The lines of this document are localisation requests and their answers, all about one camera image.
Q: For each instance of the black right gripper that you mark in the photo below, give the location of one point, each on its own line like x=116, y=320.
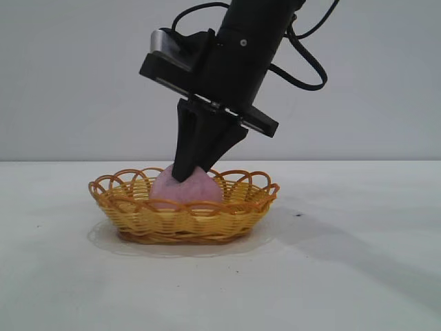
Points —
x=234, y=76

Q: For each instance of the pink toy peach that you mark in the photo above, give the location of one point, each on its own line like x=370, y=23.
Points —
x=200, y=193

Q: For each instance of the yellow woven plastic basket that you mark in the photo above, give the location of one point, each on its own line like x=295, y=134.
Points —
x=179, y=224

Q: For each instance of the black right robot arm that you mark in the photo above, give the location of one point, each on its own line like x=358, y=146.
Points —
x=262, y=13

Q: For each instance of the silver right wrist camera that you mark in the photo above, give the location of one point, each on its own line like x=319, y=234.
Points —
x=165, y=45

